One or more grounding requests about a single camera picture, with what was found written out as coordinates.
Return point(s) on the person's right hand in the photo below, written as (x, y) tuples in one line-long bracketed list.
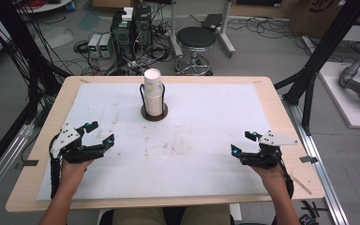
[(270, 176)]

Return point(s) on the white table mat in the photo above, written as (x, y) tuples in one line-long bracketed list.
[(184, 168)]

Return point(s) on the black tape strip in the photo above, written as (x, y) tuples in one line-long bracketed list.
[(28, 163), (308, 159)]

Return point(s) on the black computer tower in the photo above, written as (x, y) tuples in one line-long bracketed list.
[(143, 28), (122, 34)]

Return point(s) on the thin wooden stick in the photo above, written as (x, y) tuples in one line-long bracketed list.
[(300, 184)]

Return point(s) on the black flat device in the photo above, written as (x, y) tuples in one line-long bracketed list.
[(212, 22)]

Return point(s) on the black metal frame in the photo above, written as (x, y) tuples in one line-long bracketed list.
[(322, 53), (25, 56)]

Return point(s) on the small white box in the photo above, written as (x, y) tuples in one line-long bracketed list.
[(127, 14)]

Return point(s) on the white metal stand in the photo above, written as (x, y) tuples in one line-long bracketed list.
[(225, 34)]

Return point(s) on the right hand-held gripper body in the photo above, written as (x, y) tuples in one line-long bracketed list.
[(275, 139)]

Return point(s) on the person's left hand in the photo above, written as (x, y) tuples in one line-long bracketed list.
[(75, 170)]

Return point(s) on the white platform board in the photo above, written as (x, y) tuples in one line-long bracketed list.
[(343, 103)]

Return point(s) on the aluminium floor rail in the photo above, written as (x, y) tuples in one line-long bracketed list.
[(322, 175), (3, 165)]

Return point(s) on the stack of white paper cups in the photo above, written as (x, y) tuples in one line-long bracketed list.
[(153, 90)]

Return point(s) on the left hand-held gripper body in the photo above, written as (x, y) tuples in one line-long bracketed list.
[(65, 137)]

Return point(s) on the grey bench power supply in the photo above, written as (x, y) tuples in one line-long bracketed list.
[(93, 45), (106, 46)]

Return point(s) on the black round stool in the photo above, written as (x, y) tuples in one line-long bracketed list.
[(196, 37)]

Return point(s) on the person's khaki pants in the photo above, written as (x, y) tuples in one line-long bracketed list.
[(137, 217)]

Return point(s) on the brown cardboard box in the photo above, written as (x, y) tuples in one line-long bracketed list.
[(312, 15)]

